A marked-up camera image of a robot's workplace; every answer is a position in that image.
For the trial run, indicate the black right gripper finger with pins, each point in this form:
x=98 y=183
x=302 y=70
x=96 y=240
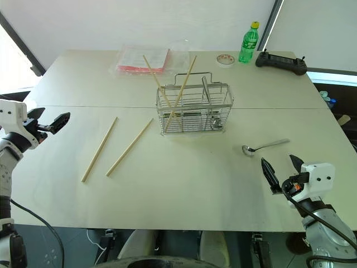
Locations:
x=270 y=174
x=297 y=164

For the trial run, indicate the white red tape roll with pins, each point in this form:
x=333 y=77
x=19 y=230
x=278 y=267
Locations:
x=224 y=60

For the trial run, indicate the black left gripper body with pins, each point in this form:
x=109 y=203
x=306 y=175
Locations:
x=35 y=131

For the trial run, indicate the plastic bag with red papers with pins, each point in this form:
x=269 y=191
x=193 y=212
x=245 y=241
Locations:
x=139 y=60

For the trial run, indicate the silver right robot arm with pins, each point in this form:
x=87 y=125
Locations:
x=329 y=231

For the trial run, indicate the grey window post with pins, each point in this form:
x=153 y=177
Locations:
x=270 y=25

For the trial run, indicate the white rounded shell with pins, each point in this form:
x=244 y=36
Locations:
x=213 y=248
x=136 y=243

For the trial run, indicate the wooden chopstick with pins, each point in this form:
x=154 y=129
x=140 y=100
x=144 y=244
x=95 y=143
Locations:
x=153 y=71
x=129 y=147
x=184 y=82
x=100 y=149

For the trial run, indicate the green plastic bottle yellow cap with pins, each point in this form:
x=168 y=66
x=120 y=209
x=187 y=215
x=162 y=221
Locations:
x=248 y=44

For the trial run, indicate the dark round table foot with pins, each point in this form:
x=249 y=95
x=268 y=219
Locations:
x=297 y=243

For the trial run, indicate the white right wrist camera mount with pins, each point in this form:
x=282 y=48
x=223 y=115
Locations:
x=318 y=176

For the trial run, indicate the black handheld controller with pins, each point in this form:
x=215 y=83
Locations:
x=279 y=62

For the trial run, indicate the blue capped water bottles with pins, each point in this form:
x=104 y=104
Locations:
x=329 y=100

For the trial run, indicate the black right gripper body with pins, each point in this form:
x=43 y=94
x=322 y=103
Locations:
x=294 y=185

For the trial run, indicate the clear plastic container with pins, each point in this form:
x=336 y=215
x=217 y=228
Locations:
x=180 y=56

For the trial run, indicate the dark window frame bar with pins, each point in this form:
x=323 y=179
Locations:
x=22 y=46

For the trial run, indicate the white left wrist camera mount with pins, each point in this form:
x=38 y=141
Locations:
x=11 y=111

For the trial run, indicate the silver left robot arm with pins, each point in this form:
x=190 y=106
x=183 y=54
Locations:
x=6 y=170

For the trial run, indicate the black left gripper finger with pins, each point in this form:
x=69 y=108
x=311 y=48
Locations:
x=35 y=114
x=60 y=122

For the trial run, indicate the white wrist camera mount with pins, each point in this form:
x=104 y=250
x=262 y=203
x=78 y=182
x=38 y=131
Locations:
x=318 y=176
x=11 y=111

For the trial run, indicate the metal spoon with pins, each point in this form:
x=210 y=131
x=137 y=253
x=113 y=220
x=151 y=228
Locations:
x=267 y=145
x=206 y=89

